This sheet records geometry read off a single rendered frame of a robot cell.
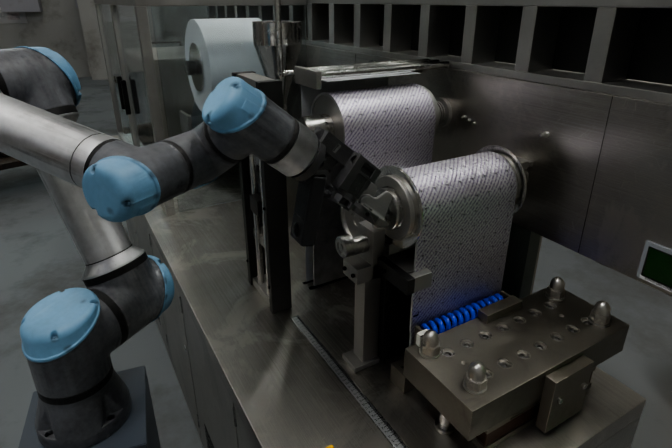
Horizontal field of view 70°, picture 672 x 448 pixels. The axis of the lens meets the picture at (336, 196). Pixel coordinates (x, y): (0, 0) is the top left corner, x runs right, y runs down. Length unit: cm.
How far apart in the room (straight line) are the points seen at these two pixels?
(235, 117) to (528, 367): 61
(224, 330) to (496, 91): 79
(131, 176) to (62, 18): 1159
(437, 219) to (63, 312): 63
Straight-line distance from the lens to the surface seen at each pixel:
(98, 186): 60
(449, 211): 85
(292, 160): 66
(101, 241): 94
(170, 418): 226
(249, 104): 62
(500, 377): 85
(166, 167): 62
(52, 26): 1219
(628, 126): 93
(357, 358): 103
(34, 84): 94
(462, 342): 91
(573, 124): 98
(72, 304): 90
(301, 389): 98
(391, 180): 82
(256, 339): 110
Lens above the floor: 159
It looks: 22 degrees down
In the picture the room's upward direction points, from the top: straight up
